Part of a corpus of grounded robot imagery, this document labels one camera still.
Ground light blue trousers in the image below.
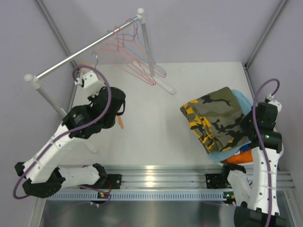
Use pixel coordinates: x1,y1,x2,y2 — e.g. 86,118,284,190
207,89,253,164

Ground blue white patterned trousers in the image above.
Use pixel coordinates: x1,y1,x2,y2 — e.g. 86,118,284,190
235,144,250,155

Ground orange trousers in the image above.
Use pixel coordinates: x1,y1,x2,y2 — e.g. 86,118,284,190
225,150,253,164

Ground pink hanger with orange trousers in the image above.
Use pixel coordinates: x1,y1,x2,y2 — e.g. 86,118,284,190
108,18,167,86

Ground blue wire hanger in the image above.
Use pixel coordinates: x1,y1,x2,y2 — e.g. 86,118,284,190
115,17,167,78

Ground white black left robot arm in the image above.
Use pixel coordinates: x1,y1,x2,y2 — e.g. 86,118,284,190
15,87,126,198

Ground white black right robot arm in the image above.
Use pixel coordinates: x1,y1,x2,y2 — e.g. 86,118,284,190
221,100,287,227

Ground white perforated plastic basket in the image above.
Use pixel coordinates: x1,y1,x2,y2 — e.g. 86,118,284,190
218,160,253,166

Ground silver clothes rack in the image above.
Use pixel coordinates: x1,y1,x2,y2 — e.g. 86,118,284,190
23,8,177,154

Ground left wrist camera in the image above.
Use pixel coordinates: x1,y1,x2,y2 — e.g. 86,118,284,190
75,70,105,97

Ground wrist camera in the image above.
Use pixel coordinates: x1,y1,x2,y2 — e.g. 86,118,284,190
75,70,105,97
265,94,282,113

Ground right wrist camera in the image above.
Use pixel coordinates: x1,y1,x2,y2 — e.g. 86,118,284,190
265,94,282,113

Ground aluminium rail frame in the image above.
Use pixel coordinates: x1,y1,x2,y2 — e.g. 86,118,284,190
37,165,294,190

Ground perforated cable duct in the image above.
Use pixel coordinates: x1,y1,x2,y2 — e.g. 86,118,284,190
47,190,235,201

